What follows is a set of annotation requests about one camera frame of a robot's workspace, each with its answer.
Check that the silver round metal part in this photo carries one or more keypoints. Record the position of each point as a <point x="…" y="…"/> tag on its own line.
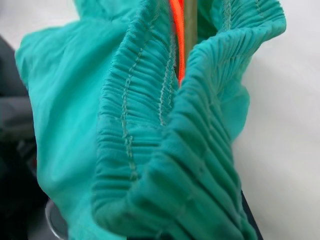
<point x="55" y="222"/>

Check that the dark grey blurred shape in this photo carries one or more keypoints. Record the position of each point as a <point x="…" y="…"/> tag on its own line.
<point x="15" y="150"/>

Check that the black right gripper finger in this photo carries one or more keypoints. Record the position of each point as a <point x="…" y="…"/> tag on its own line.
<point x="252" y="220"/>

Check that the green cloth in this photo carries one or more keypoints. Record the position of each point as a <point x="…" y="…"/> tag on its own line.
<point x="150" y="130"/>

